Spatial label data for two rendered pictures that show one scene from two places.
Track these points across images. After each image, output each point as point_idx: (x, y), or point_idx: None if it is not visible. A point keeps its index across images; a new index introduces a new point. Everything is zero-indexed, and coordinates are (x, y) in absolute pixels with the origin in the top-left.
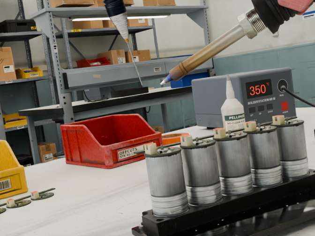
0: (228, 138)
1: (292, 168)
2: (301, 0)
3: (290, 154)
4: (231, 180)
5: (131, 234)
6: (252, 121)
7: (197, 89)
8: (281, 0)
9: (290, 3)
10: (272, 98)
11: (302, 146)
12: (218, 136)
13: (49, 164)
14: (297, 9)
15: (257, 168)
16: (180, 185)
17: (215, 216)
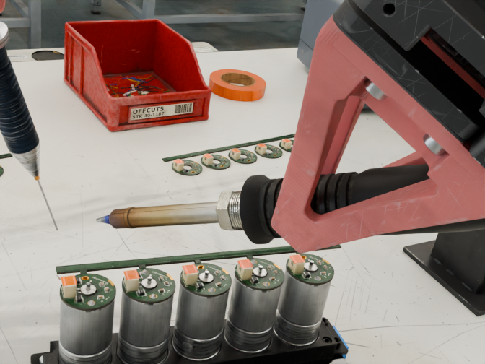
0: (194, 291)
1: (289, 332)
2: (302, 242)
3: (294, 315)
4: (185, 339)
5: (41, 345)
6: (250, 263)
7: (314, 3)
8: (275, 227)
9: (286, 237)
10: None
11: (314, 310)
12: (185, 279)
13: (42, 68)
14: (294, 248)
15: (234, 324)
16: (97, 344)
17: None
